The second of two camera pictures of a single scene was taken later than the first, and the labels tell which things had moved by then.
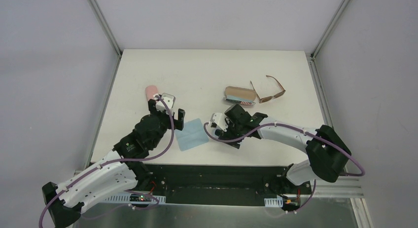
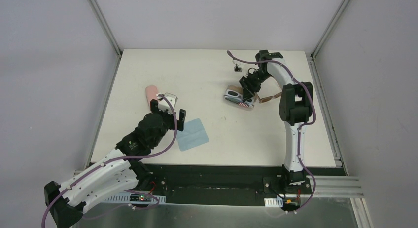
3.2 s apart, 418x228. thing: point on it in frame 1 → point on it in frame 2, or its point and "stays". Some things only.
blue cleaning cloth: x=192 y=134 stays
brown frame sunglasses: x=278 y=94 stays
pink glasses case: x=150 y=91 stays
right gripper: x=227 y=135 → x=249 y=89
